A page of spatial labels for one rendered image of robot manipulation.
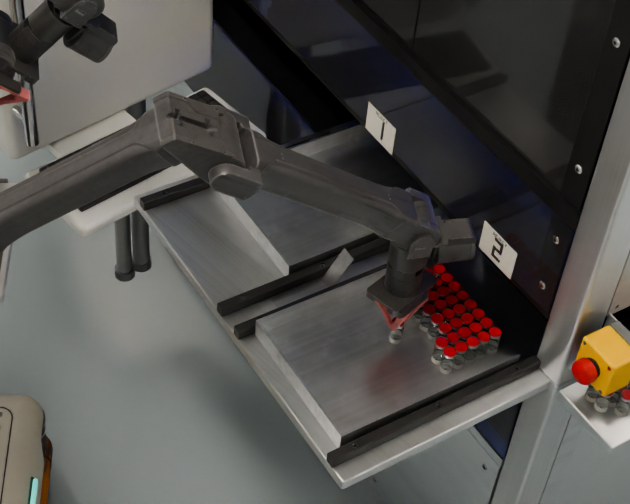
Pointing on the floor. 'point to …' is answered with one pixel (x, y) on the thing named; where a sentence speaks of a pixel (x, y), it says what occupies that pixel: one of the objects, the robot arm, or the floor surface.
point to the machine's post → (587, 275)
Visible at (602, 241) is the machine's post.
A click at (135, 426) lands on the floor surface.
